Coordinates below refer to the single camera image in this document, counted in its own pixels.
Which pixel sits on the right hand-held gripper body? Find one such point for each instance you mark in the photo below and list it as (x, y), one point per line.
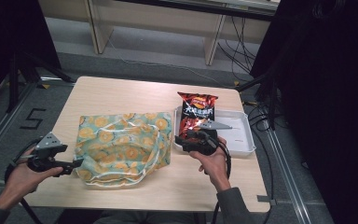
(203, 143)

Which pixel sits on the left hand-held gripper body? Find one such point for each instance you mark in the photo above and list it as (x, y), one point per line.
(45, 161)

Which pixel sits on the red black chip packet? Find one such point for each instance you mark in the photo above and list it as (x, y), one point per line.
(197, 110)

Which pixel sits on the white plastic tray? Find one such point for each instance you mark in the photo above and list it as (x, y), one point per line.
(240, 137)

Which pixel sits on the orange print fabric bag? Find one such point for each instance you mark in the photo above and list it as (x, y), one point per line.
(121, 149)

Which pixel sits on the person's right hand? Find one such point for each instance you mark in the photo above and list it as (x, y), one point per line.
(216, 166)

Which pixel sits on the person's left hand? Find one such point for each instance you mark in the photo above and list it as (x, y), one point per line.
(23, 182)

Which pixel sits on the black metal stand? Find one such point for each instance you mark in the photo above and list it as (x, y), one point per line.
(272, 102)

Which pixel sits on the black tripod stand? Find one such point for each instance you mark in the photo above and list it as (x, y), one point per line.
(14, 81)

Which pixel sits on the light wooden desk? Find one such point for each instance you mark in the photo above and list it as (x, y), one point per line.
(155, 18)

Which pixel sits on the black curtain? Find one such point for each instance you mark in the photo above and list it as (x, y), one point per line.
(329, 93)
(9, 37)

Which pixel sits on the aluminium floor rail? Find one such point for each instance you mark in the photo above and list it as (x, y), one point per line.
(287, 174)
(3, 124)

